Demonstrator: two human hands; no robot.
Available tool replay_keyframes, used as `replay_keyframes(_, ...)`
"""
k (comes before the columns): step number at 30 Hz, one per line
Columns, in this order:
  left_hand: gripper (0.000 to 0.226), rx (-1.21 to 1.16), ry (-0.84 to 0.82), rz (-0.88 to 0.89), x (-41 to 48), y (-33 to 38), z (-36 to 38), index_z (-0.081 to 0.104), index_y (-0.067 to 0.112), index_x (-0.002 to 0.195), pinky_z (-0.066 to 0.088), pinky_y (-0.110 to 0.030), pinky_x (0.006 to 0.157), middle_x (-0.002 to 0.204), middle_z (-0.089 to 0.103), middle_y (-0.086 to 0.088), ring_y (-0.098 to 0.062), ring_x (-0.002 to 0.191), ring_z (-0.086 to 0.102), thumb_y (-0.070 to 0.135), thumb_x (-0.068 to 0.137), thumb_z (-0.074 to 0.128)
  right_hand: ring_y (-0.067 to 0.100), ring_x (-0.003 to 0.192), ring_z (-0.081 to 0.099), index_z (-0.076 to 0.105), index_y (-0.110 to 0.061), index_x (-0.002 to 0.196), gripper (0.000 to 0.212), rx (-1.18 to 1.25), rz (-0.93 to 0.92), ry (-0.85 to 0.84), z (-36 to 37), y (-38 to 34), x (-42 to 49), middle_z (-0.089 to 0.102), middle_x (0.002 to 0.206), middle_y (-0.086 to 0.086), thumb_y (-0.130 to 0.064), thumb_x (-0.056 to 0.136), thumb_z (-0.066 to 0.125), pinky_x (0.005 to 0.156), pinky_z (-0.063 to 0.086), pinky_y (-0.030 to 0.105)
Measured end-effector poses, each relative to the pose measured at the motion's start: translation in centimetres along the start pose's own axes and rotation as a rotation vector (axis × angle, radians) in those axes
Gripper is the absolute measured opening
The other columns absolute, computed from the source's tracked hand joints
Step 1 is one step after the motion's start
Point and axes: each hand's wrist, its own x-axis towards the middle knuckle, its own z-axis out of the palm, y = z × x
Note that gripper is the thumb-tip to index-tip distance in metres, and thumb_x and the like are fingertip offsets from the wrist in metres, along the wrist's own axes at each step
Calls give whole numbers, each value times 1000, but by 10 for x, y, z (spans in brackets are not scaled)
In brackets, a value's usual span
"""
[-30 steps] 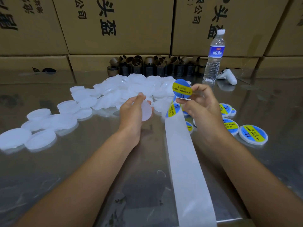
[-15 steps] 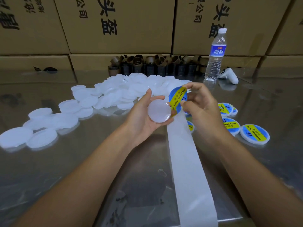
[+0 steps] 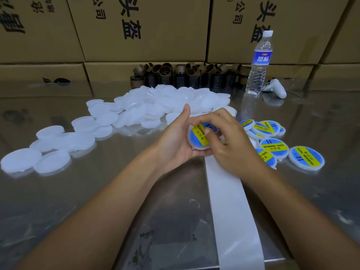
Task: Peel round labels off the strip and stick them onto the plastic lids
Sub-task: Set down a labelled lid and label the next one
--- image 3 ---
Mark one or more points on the person's left forearm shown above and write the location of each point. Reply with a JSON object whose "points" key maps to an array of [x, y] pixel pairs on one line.
{"points": [[90, 225]]}

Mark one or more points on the white handheld controller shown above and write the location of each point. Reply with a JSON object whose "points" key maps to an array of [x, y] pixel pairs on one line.
{"points": [[275, 88]]}

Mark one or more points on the person's right hand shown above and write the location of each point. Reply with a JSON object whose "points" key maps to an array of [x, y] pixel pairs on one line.
{"points": [[236, 149]]}

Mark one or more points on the row of dark cardboard tubes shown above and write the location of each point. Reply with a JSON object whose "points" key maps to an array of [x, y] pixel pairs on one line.
{"points": [[174, 76]]}

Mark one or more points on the pile of white plastic lids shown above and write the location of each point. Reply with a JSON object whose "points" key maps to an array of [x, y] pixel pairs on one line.
{"points": [[146, 101]]}

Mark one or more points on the person's left hand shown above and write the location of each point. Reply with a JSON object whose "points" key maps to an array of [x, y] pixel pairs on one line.
{"points": [[171, 146]]}

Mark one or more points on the clear plastic water bottle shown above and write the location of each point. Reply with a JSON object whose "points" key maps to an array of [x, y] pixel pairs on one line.
{"points": [[260, 63]]}

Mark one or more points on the person's right forearm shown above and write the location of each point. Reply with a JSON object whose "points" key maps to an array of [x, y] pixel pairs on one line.
{"points": [[312, 227]]}

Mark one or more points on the sticker roll with backing strip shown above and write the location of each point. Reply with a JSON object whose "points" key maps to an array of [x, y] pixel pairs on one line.
{"points": [[233, 222]]}

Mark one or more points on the stack of brown cardboard boxes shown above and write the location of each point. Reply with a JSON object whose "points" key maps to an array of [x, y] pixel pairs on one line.
{"points": [[146, 28]]}

